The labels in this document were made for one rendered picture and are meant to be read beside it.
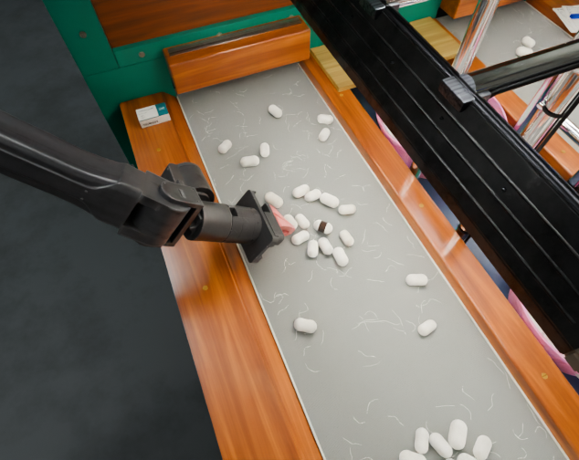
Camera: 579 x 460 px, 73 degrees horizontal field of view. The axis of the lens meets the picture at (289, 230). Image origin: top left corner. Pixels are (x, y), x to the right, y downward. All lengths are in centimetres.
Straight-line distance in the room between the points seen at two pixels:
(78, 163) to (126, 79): 45
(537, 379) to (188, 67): 79
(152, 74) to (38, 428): 112
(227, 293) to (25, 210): 142
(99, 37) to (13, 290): 113
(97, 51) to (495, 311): 83
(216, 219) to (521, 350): 48
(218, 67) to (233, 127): 12
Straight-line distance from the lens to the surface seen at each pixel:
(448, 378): 65
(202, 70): 86
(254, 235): 59
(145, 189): 49
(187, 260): 66
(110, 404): 146
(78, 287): 164
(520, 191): 35
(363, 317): 64
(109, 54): 88
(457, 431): 62
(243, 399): 58
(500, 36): 123
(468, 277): 69
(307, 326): 61
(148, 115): 86
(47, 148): 49
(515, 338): 68
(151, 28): 88
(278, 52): 90
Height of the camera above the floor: 134
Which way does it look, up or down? 59 degrees down
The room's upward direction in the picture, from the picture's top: straight up
